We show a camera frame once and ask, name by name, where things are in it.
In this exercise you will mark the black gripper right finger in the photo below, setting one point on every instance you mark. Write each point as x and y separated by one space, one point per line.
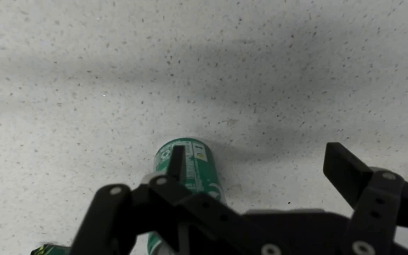
378 198

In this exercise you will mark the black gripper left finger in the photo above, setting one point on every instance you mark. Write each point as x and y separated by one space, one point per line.
190 223

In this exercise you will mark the green soda can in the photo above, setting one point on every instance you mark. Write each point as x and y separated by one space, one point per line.
199 173

